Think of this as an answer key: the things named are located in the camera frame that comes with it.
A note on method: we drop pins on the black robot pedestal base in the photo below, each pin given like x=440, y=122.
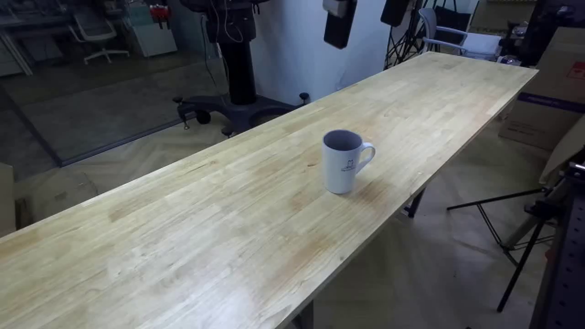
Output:
x=230, y=25

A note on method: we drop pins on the white office chair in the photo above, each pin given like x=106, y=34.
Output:
x=93, y=27

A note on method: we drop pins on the white ceramic mug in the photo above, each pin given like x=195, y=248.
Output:
x=344, y=153

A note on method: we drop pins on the black hanging device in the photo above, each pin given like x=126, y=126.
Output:
x=338, y=22

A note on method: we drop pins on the black tripod stand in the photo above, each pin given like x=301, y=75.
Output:
x=548, y=204

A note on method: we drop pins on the cardboard box with purple stripe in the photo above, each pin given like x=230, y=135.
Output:
x=550, y=104

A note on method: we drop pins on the black perforated cart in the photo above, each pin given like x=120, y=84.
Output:
x=561, y=296

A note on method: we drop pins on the white folding chair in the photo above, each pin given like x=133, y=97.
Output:
x=464, y=42

